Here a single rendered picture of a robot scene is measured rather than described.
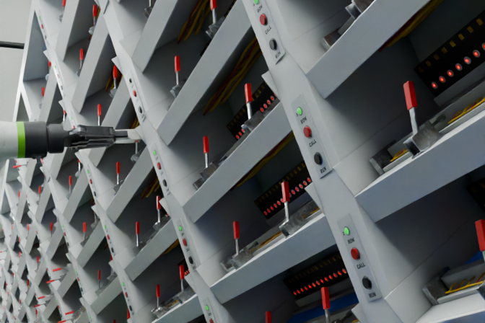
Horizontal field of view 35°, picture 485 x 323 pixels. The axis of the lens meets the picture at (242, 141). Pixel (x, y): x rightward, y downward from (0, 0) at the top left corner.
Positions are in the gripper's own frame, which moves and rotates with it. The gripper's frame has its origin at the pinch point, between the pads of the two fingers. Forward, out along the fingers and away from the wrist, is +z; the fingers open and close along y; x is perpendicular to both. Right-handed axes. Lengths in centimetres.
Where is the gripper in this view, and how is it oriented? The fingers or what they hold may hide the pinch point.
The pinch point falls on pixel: (126, 136)
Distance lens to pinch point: 202.6
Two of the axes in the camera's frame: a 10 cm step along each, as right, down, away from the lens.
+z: 9.3, -0.4, 3.6
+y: 3.2, -3.5, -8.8
